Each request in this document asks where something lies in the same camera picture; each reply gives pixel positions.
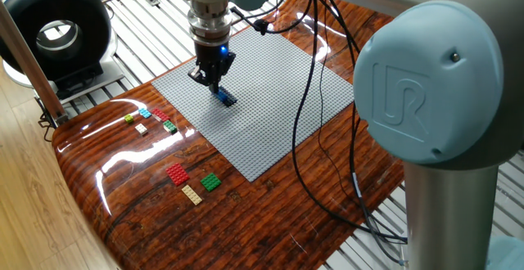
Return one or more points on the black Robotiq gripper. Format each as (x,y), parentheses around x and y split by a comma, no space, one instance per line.
(212,57)

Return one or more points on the black Lego plate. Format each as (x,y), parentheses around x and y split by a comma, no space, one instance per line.
(231,100)

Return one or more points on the red long Lego brick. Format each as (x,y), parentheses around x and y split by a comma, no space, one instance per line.
(161,114)

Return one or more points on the green small Lego brick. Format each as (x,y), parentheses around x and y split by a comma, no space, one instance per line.
(170,127)

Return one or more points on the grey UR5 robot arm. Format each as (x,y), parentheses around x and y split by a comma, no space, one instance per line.
(430,82)

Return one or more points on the grey Lego baseplate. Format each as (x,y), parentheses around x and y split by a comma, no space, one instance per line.
(266,118)

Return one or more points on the light blue Lego brick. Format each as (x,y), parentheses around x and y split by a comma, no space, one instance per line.
(145,113)

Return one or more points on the white Lego brick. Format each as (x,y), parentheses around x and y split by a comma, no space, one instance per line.
(141,129)

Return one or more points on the lime green Lego brick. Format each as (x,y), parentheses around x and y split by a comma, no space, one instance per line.
(129,118)

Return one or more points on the red wide Lego plate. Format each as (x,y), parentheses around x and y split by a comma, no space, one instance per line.
(177,174)

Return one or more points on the green square Lego plate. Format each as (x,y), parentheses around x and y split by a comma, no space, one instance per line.
(210,182)

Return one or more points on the tan Lego plate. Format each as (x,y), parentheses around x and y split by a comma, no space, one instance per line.
(191,194)

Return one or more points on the wood pattern table mat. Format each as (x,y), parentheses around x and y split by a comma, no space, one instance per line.
(245,229)

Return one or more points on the brown wooden pole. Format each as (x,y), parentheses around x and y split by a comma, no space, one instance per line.
(33,73)

